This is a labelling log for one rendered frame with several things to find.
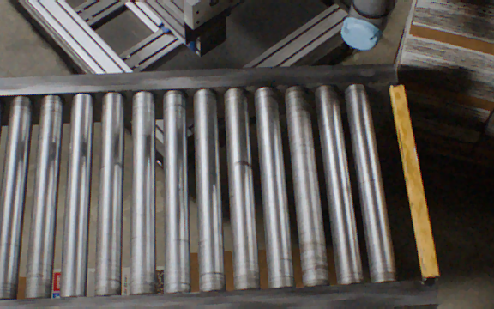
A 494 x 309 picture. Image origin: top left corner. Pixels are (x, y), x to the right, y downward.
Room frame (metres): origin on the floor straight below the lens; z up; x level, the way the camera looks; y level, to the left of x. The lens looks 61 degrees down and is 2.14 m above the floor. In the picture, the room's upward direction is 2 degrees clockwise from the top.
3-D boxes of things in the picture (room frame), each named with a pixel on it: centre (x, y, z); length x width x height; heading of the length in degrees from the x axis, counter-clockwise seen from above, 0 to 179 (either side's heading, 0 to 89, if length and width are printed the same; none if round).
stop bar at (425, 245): (0.73, -0.34, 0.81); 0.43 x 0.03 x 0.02; 5
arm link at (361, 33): (0.97, -0.23, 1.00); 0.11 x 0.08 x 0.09; 157
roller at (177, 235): (0.70, 0.13, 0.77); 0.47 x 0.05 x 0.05; 5
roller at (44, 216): (0.68, 0.39, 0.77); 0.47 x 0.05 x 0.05; 5
